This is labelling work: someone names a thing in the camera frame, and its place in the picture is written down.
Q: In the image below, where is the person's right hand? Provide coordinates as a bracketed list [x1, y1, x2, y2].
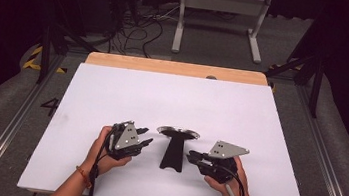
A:
[201, 152, 254, 196]

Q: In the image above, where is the right hand-held gripper cable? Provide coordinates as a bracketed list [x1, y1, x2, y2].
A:
[223, 166, 253, 196]

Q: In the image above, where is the tangle of black floor cables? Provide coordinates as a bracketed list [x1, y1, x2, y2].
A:
[106, 0, 176, 62]

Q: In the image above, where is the aluminium floor rail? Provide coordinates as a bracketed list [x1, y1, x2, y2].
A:
[283, 84, 349, 196]
[0, 45, 68, 196]

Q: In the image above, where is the left hand-held gripper cable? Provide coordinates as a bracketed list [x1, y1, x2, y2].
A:
[86, 124, 119, 196]

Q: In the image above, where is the white metal stand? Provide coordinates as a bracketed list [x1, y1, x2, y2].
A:
[170, 0, 273, 66]

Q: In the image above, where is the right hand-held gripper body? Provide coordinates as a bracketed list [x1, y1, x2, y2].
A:
[197, 138, 252, 187]

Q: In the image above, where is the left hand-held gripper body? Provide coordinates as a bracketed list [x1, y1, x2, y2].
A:
[105, 117, 147, 164]

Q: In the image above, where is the hand-held gripper cable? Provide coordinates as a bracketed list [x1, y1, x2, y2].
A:
[223, 166, 253, 196]
[86, 124, 119, 196]

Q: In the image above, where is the person's left hand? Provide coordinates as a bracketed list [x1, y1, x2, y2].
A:
[84, 123, 136, 179]

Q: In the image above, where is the black metal stand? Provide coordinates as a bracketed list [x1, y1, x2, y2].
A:
[30, 0, 106, 91]
[263, 0, 335, 119]

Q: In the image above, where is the round metal-rimmed tool black handle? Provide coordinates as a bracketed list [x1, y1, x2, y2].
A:
[151, 124, 202, 175]

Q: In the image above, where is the red bracelet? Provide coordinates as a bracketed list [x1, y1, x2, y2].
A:
[73, 165, 94, 189]

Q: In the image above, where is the wooden table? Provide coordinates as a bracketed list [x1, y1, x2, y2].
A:
[84, 50, 270, 87]

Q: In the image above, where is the white table board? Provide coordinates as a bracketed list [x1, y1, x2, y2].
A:
[16, 56, 322, 196]

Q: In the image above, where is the yellow black floor tape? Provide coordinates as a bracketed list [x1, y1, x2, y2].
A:
[21, 43, 71, 76]
[268, 59, 303, 75]

